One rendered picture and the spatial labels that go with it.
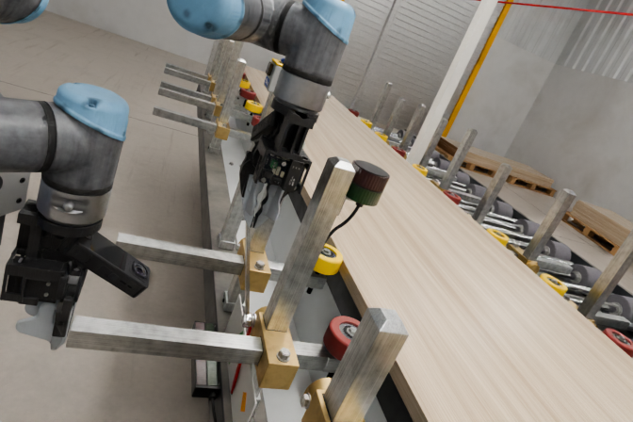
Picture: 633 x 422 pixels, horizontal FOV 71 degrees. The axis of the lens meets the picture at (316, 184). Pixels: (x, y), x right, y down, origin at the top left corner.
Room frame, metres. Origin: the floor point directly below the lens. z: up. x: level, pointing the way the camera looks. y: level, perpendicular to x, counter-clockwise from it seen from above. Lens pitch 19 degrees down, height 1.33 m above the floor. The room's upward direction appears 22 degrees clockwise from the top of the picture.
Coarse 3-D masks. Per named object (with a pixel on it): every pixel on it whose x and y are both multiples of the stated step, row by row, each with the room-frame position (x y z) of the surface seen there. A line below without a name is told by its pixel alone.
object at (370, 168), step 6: (360, 162) 0.65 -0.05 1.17; (366, 162) 0.67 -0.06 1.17; (366, 168) 0.63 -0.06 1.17; (372, 168) 0.65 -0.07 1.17; (378, 168) 0.66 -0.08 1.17; (378, 174) 0.62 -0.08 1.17; (384, 174) 0.64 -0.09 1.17; (360, 186) 0.62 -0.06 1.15; (378, 192) 0.63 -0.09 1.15; (348, 198) 0.62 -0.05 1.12; (342, 204) 0.62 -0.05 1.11; (360, 204) 0.64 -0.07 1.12; (354, 210) 0.65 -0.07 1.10; (342, 222) 0.64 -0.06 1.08; (336, 228) 0.64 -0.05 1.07; (330, 234) 0.64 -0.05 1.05
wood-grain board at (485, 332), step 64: (320, 128) 2.09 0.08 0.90; (384, 192) 1.49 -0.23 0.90; (384, 256) 0.98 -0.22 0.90; (448, 256) 1.15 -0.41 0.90; (512, 256) 1.37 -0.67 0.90; (448, 320) 0.81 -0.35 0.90; (512, 320) 0.92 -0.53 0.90; (576, 320) 1.07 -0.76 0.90; (448, 384) 0.61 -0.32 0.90; (512, 384) 0.68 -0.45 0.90; (576, 384) 0.76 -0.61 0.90
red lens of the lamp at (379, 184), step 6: (354, 162) 0.64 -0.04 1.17; (354, 168) 0.63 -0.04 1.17; (360, 168) 0.62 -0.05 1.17; (360, 174) 0.62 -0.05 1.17; (366, 174) 0.62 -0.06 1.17; (372, 174) 0.62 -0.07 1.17; (354, 180) 0.62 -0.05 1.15; (360, 180) 0.62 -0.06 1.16; (366, 180) 0.62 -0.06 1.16; (372, 180) 0.62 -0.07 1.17; (378, 180) 0.62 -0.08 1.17; (384, 180) 0.63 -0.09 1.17; (366, 186) 0.62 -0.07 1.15; (372, 186) 0.62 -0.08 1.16; (378, 186) 0.62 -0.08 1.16; (384, 186) 0.63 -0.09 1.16
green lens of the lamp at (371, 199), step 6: (354, 186) 0.62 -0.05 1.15; (348, 192) 0.62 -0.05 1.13; (354, 192) 0.62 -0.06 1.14; (360, 192) 0.62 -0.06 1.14; (366, 192) 0.62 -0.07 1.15; (372, 192) 0.62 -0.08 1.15; (354, 198) 0.62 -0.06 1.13; (360, 198) 0.62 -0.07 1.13; (366, 198) 0.62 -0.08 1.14; (372, 198) 0.62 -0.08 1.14; (378, 198) 0.63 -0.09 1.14; (366, 204) 0.62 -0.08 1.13; (372, 204) 0.62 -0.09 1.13
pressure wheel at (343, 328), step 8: (336, 320) 0.65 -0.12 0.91; (344, 320) 0.66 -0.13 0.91; (352, 320) 0.66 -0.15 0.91; (328, 328) 0.63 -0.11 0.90; (336, 328) 0.63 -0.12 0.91; (344, 328) 0.64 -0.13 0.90; (352, 328) 0.64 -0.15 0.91; (328, 336) 0.62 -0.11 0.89; (336, 336) 0.61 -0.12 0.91; (344, 336) 0.61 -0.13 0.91; (352, 336) 0.63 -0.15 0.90; (328, 344) 0.61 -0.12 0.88; (336, 344) 0.60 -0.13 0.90; (344, 344) 0.60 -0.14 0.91; (336, 352) 0.60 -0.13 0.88; (344, 352) 0.60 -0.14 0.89; (328, 376) 0.63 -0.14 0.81
